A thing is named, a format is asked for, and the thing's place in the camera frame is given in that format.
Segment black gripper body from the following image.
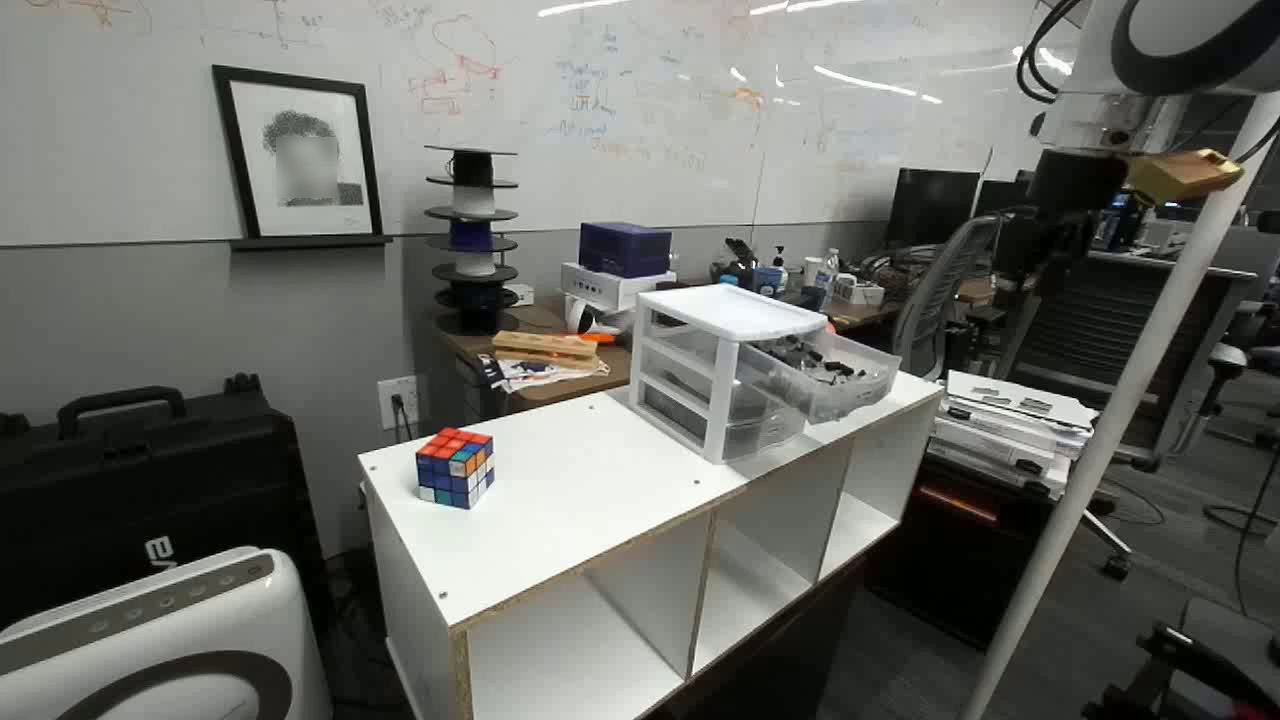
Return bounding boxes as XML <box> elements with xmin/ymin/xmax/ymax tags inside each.
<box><xmin>1032</xmin><ymin>150</ymin><xmax>1136</xmax><ymax>256</ymax></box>

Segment clear plastic drawer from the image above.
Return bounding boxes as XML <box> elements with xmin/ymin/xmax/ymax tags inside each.
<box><xmin>735</xmin><ymin>332</ymin><xmax>902</xmax><ymax>428</ymax></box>
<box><xmin>636</xmin><ymin>380</ymin><xmax>804</xmax><ymax>468</ymax></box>
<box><xmin>636</xmin><ymin>350</ymin><xmax>813</xmax><ymax>445</ymax></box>

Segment black small drawer parts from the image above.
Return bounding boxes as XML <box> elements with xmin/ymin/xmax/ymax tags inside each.
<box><xmin>764</xmin><ymin>337</ymin><xmax>871</xmax><ymax>392</ymax></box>

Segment grey office desk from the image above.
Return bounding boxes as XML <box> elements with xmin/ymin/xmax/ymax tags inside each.
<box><xmin>1011</xmin><ymin>243</ymin><xmax>1262</xmax><ymax>465</ymax></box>

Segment black computer monitor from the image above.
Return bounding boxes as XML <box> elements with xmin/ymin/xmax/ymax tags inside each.
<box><xmin>885</xmin><ymin>166</ymin><xmax>991</xmax><ymax>252</ymax></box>

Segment grey mesh office chair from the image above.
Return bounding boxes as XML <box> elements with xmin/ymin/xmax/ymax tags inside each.
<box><xmin>887</xmin><ymin>213</ymin><xmax>1017</xmax><ymax>380</ymax></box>

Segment white stand pole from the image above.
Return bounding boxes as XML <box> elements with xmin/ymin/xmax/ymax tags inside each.
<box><xmin>954</xmin><ymin>91</ymin><xmax>1280</xmax><ymax>720</ymax></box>

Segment stack of printed papers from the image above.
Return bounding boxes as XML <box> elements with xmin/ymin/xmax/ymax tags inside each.
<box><xmin>929</xmin><ymin>370</ymin><xmax>1104</xmax><ymax>492</ymax></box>

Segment small blue gadget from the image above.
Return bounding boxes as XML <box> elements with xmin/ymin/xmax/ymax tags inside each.
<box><xmin>716</xmin><ymin>237</ymin><xmax>792</xmax><ymax>300</ymax></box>

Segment dark storage crate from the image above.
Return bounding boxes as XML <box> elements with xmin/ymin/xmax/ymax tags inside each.
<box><xmin>864</xmin><ymin>452</ymin><xmax>1070</xmax><ymax>655</ymax></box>

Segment purple box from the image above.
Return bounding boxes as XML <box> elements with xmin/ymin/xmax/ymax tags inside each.
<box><xmin>577</xmin><ymin>222</ymin><xmax>677</xmax><ymax>279</ymax></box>

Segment white cardboard box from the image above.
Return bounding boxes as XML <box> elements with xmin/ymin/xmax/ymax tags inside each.
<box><xmin>556</xmin><ymin>256</ymin><xmax>678</xmax><ymax>320</ymax></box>

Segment black tripod base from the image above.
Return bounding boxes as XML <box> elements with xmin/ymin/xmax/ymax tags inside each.
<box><xmin>1079</xmin><ymin>616</ymin><xmax>1280</xmax><ymax>720</ymax></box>

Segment large whiteboard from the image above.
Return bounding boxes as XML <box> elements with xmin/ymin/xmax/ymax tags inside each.
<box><xmin>0</xmin><ymin>0</ymin><xmax>1070</xmax><ymax>252</ymax></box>

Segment wooden desk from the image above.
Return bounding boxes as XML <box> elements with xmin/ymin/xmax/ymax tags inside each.
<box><xmin>440</xmin><ymin>291</ymin><xmax>910</xmax><ymax>428</ymax></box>

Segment wooden block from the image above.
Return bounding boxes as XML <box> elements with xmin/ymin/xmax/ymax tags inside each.
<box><xmin>488</xmin><ymin>329</ymin><xmax>605</xmax><ymax>366</ymax></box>

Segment white printed paper sheet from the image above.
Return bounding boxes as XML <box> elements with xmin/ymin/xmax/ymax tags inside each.
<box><xmin>483</xmin><ymin>350</ymin><xmax>616</xmax><ymax>401</ymax></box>

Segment white cubby shelf unit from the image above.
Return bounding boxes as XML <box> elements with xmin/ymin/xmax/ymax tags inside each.
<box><xmin>356</xmin><ymin>372</ymin><xmax>947</xmax><ymax>720</ymax></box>

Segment black white spool tower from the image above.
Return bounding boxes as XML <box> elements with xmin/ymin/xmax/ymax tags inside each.
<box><xmin>419</xmin><ymin>135</ymin><xmax>529</xmax><ymax>337</ymax></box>

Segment Rubik's cube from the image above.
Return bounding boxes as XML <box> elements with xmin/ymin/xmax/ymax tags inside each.
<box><xmin>413</xmin><ymin>423</ymin><xmax>501</xmax><ymax>513</ymax></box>

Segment black picture ledge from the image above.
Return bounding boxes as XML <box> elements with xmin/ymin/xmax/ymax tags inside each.
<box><xmin>228</xmin><ymin>232</ymin><xmax>396</xmax><ymax>256</ymax></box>

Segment black framed portrait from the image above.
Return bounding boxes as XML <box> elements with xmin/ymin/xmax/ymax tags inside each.
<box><xmin>206</xmin><ymin>61</ymin><xmax>393</xmax><ymax>252</ymax></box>

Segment black hard carry case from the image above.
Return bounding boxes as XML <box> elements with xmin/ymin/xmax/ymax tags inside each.
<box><xmin>0</xmin><ymin>372</ymin><xmax>323</xmax><ymax>631</ymax></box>

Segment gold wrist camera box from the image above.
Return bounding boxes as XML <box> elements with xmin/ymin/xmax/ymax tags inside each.
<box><xmin>1125</xmin><ymin>145</ymin><xmax>1247</xmax><ymax>207</ymax></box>

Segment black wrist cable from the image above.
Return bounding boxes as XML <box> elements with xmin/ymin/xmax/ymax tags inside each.
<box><xmin>1011</xmin><ymin>0</ymin><xmax>1087</xmax><ymax>105</ymax></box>

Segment white drawer organizer frame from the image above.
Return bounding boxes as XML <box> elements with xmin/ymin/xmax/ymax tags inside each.
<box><xmin>629</xmin><ymin>279</ymin><xmax>833</xmax><ymax>468</ymax></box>

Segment white wall outlet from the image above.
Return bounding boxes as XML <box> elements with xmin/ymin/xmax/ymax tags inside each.
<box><xmin>372</xmin><ymin>372</ymin><xmax>423</xmax><ymax>431</ymax></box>

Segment white device with black ring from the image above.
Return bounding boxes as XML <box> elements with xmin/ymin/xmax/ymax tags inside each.
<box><xmin>0</xmin><ymin>541</ymin><xmax>337</xmax><ymax>720</ymax></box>

